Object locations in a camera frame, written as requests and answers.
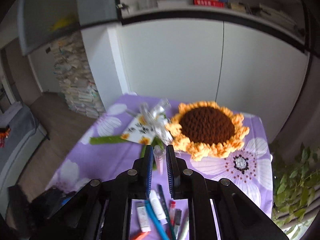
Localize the pink patterned pen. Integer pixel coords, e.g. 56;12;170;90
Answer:
153;145;164;175

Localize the glass cabinet door left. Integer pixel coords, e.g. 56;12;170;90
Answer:
17;0;120;56

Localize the yellow plush toy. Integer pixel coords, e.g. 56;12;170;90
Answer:
48;15;77;32

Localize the blue pen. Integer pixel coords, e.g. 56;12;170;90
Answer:
145;200;170;240

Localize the white correction pen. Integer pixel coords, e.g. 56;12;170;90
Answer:
149;190;168;225

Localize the white bookshelf cabinet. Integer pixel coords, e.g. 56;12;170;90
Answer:
80;0;311;120

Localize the crochet sunflower head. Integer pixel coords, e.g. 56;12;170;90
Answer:
165;101;249;161

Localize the orange snack bag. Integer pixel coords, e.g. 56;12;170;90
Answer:
0;125;11;148

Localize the tall stack of books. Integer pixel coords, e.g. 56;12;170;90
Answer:
50;31;105;119

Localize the purple floral tablecloth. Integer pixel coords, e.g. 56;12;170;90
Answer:
50;95;272;215

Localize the red capped clear pen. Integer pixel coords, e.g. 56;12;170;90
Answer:
169;200;176;226

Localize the orange highlighter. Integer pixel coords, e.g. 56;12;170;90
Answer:
130;231;150;240

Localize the red book stack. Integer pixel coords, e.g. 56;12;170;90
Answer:
194;0;225;8

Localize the green potted plant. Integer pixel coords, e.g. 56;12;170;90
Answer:
269;141;319;239

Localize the sunflower gift card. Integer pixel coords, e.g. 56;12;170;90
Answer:
120;114;155;145

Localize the green crochet stem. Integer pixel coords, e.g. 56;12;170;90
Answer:
89;135;127;145

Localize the grey sofa bed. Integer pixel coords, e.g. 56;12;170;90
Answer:
1;101;48;215

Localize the white eraser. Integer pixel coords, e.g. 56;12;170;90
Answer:
136;202;151;232

